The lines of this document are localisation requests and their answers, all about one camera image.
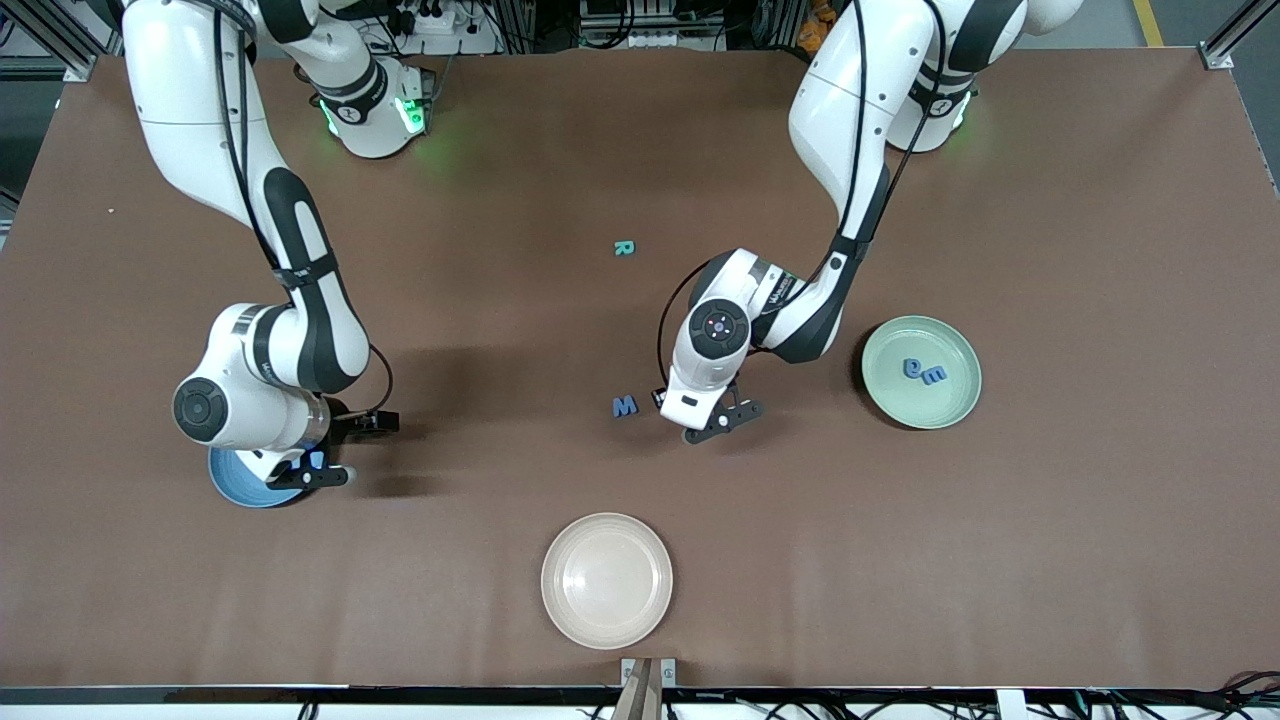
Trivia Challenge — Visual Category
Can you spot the blue round plate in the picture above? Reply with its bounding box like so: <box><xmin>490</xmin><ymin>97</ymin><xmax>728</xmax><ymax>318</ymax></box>
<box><xmin>208</xmin><ymin>440</ymin><xmax>332</xmax><ymax>509</ymax></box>

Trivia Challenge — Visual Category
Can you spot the green round plate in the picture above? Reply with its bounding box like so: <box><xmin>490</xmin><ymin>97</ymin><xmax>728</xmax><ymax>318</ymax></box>
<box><xmin>861</xmin><ymin>315</ymin><xmax>983</xmax><ymax>431</ymax></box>

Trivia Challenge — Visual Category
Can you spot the beige round plate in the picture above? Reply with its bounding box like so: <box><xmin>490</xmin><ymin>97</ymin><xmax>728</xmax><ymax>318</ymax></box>
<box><xmin>540</xmin><ymin>512</ymin><xmax>674</xmax><ymax>651</ymax></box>

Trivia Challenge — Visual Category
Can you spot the long white power strip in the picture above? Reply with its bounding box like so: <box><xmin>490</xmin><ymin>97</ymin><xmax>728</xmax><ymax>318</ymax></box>
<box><xmin>590</xmin><ymin>25</ymin><xmax>723</xmax><ymax>51</ymax></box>

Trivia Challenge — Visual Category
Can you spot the orange objects pile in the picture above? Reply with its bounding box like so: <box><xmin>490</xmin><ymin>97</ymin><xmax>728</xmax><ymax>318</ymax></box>
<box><xmin>797</xmin><ymin>0</ymin><xmax>837</xmax><ymax>51</ymax></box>

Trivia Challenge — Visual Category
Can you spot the white power strip with plugs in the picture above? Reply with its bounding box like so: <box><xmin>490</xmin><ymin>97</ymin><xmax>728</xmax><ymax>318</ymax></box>
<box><xmin>385</xmin><ymin>0</ymin><xmax>501</xmax><ymax>56</ymax></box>

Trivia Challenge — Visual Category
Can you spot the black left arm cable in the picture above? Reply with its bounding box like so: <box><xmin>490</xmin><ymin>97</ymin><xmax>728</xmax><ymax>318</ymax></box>
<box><xmin>657</xmin><ymin>0</ymin><xmax>946</xmax><ymax>391</ymax></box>

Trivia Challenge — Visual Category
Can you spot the metal table edge bracket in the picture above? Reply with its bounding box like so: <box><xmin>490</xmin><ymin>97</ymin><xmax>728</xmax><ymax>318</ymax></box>
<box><xmin>620</xmin><ymin>657</ymin><xmax>678</xmax><ymax>691</ymax></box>

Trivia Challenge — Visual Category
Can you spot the aluminium frame profile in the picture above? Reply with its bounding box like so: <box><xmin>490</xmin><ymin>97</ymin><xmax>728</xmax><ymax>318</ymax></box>
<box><xmin>0</xmin><ymin>0</ymin><xmax>126</xmax><ymax>83</ymax></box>
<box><xmin>1200</xmin><ymin>0</ymin><xmax>1280</xmax><ymax>71</ymax></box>

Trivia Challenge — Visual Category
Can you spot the black cables tangle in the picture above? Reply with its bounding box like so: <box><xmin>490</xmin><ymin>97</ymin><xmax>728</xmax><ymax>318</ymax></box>
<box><xmin>1085</xmin><ymin>670</ymin><xmax>1280</xmax><ymax>720</ymax></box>

